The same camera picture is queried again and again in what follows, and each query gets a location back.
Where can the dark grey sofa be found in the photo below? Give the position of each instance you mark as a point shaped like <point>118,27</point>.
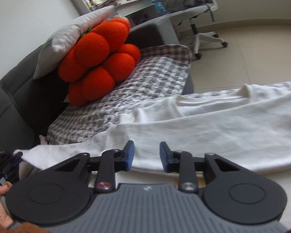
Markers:
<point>29,106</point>

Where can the white sweatshirt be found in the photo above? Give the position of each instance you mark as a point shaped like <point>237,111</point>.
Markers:
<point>263,149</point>

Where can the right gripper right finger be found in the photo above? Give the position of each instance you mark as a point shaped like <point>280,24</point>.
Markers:
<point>228,190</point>

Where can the grey checked quilt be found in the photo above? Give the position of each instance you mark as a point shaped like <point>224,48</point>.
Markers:
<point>152,93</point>

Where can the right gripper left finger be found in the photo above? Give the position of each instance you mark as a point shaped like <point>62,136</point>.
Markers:
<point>62,192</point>

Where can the white office chair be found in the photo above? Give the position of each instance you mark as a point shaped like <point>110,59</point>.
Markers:
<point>189,15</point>

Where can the white printed pillow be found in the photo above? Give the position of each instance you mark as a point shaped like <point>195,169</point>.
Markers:
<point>62,41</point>

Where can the red pumpkin plush cushion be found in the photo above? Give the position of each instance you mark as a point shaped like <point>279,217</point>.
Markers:
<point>98,61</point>

